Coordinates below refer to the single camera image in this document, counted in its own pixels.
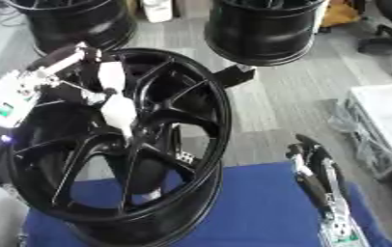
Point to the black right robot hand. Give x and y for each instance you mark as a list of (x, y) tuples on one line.
[(317, 186)]

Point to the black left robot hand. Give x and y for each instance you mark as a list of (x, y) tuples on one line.
[(64, 90)]

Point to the white pin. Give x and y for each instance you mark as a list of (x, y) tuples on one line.
[(112, 77), (118, 112)]

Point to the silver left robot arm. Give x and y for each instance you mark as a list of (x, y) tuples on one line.
[(10, 96)]

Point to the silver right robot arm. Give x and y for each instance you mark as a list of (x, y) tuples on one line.
[(343, 230)]

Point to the black wheel rim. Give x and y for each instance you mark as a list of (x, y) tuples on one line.
[(75, 22), (261, 32)]

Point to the black spoked wheel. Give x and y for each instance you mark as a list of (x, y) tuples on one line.
[(165, 106)]

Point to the clear plastic bag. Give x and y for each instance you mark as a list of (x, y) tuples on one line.
[(354, 128)]

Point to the white box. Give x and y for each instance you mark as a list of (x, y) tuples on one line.
[(388, 112)]

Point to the white container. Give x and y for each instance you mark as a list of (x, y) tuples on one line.
[(159, 9)]

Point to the black rim stand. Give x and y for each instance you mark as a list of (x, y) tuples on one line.
[(234, 75)]

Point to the yellow bag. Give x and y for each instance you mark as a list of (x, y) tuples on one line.
[(340, 14)]

